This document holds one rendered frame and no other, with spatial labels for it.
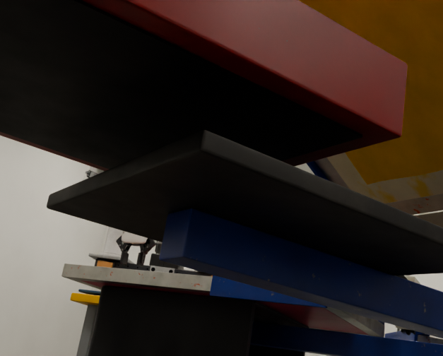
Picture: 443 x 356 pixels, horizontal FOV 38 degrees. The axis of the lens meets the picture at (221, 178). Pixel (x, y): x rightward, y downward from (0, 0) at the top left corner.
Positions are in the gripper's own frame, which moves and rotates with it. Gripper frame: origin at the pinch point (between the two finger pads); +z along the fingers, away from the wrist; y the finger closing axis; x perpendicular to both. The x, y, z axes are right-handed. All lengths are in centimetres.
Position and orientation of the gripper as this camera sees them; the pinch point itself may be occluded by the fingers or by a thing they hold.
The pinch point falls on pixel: (132, 259)
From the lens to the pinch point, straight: 213.3
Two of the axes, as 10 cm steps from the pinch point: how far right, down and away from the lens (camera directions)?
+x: -4.3, -3.3, -8.4
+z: -1.5, 9.4, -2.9
